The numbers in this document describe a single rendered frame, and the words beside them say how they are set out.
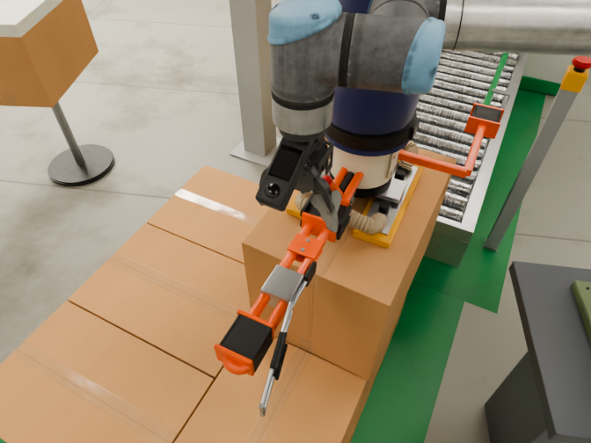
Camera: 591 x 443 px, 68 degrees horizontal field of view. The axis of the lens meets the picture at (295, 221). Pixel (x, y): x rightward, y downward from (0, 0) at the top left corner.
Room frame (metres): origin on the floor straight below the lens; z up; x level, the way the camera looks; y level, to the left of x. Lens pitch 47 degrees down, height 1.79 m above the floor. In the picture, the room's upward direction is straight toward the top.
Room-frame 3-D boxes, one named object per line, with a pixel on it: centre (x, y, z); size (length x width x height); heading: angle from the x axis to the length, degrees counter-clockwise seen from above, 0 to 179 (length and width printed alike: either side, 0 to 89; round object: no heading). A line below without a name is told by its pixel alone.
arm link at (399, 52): (0.55, -0.13, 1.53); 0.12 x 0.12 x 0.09; 79
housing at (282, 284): (0.50, 0.03, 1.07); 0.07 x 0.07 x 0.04; 64
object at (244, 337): (0.38, 0.09, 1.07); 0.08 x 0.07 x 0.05; 154
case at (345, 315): (0.90, -0.18, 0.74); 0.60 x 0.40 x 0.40; 152
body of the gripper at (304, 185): (0.57, -0.01, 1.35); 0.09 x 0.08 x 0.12; 153
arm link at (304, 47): (0.56, -0.01, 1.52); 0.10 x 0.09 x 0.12; 79
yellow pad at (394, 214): (0.88, -0.26, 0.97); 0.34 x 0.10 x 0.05; 154
